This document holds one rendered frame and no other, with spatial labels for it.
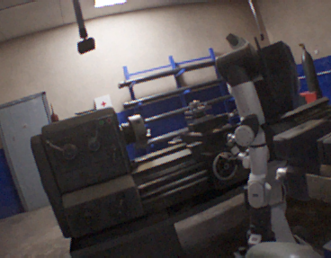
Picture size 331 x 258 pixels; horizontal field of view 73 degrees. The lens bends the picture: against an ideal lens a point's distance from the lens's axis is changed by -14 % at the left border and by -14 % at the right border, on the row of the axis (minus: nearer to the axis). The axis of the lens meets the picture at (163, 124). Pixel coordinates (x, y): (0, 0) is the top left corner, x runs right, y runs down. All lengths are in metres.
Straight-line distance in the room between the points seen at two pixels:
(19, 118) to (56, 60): 1.34
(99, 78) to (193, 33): 2.35
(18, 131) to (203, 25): 4.61
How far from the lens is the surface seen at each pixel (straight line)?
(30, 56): 5.39
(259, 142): 0.97
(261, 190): 0.99
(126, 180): 1.78
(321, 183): 0.64
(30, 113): 5.15
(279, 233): 1.49
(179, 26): 5.87
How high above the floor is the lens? 1.23
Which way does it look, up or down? 4 degrees down
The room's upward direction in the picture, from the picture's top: 16 degrees counter-clockwise
